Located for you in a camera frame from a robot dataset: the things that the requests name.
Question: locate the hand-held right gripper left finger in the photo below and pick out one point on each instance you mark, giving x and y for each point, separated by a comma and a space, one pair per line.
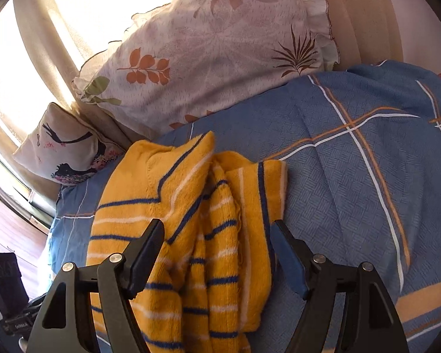
147, 259

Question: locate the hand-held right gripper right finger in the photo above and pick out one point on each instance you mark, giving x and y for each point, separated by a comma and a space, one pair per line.
290, 263

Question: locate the yellow striped knit sweater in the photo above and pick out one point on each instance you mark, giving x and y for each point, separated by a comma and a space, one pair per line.
220, 228

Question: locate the blue plaid bedsheet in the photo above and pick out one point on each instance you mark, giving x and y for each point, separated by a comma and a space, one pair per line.
334, 191

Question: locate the cream pillow with silhouette print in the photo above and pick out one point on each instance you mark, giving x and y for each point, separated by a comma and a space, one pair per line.
58, 143

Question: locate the white pillow with leaf print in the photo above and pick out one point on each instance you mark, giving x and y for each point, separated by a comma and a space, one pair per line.
205, 55

